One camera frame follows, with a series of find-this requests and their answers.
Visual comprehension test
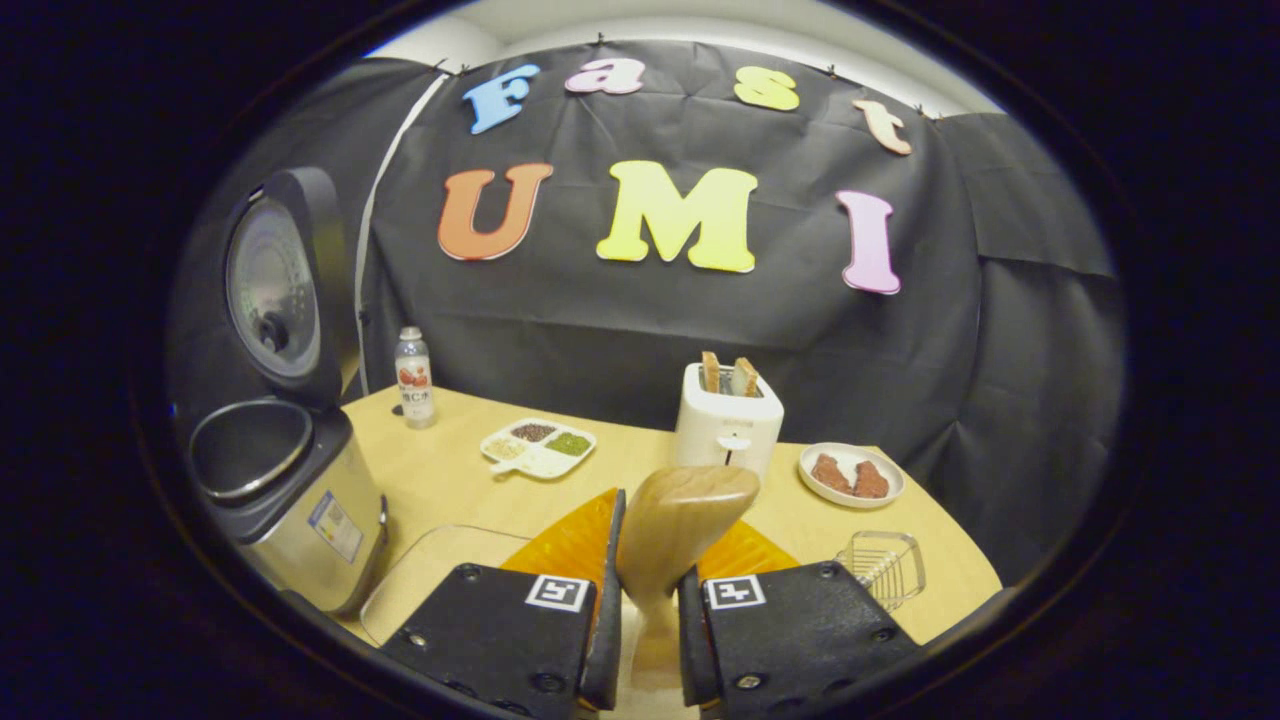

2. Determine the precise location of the clear plastic tray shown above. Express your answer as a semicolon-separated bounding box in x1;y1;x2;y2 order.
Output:
359;524;533;647

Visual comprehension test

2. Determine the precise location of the white toaster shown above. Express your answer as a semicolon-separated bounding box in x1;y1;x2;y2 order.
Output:
671;362;786;478

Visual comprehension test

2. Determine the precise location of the metal wire chopstick holder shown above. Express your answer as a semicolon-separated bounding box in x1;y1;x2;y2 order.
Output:
834;529;928;613

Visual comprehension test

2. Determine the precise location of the white divided dish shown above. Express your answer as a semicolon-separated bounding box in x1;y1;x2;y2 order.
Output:
479;417;599;482

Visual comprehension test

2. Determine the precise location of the wooden spoon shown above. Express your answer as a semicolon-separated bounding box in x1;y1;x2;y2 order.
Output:
614;464;762;693

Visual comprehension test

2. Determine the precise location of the black silver rice cooker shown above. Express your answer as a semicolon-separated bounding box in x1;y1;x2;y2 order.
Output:
186;166;390;617

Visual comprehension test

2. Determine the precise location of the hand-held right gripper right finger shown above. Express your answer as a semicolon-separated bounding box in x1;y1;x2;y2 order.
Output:
678;520;921;719

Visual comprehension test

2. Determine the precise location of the black backdrop cloth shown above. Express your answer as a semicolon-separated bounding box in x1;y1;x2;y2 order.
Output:
165;40;1126;586

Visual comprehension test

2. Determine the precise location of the white round plate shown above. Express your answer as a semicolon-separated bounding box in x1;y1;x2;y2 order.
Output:
797;441;907;510

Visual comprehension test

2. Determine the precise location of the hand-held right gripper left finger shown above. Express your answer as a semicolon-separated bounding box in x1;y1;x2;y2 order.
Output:
380;488;628;719

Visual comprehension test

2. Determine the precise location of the small clear drink bottle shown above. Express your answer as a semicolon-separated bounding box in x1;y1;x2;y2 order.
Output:
393;325;438;430

